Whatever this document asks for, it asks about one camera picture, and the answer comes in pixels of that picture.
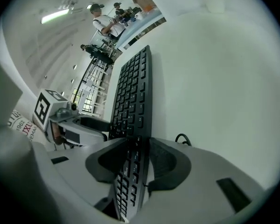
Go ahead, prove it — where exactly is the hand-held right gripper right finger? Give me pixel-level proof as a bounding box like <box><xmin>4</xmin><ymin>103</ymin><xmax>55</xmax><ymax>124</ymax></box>
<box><xmin>134</xmin><ymin>137</ymin><xmax>268</xmax><ymax>224</ymax></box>

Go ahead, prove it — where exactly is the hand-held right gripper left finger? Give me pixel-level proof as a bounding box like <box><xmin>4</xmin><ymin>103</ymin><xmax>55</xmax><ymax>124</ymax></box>
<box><xmin>33</xmin><ymin>137</ymin><xmax>130</xmax><ymax>207</ymax></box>

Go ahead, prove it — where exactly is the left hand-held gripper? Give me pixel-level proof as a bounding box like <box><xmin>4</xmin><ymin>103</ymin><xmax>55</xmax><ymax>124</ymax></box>
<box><xmin>32</xmin><ymin>89</ymin><xmax>111</xmax><ymax>147</ymax></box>

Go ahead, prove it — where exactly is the black keyboard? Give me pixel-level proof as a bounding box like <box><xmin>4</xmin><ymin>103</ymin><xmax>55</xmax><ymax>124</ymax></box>
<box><xmin>108</xmin><ymin>45</ymin><xmax>154</xmax><ymax>222</ymax></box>

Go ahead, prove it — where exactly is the black metal railing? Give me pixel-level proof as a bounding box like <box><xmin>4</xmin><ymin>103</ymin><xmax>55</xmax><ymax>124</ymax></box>
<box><xmin>70</xmin><ymin>55</ymin><xmax>115</xmax><ymax>117</ymax></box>

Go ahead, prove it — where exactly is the person's white printed shirt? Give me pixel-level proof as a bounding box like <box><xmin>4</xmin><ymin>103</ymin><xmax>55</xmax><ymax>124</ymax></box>
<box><xmin>5</xmin><ymin>109</ymin><xmax>38</xmax><ymax>142</ymax></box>

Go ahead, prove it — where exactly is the white desk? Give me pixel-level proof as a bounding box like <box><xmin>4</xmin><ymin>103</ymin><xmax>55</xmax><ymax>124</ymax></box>
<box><xmin>105</xmin><ymin>15</ymin><xmax>280</xmax><ymax>192</ymax></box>

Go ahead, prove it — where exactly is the blue-top white table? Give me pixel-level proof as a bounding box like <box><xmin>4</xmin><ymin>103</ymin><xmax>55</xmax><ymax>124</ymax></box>
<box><xmin>116</xmin><ymin>7</ymin><xmax>167</xmax><ymax>52</ymax></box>

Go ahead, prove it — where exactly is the black cable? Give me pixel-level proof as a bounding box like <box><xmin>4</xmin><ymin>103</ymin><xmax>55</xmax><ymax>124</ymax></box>
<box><xmin>175</xmin><ymin>133</ymin><xmax>192</xmax><ymax>147</ymax></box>

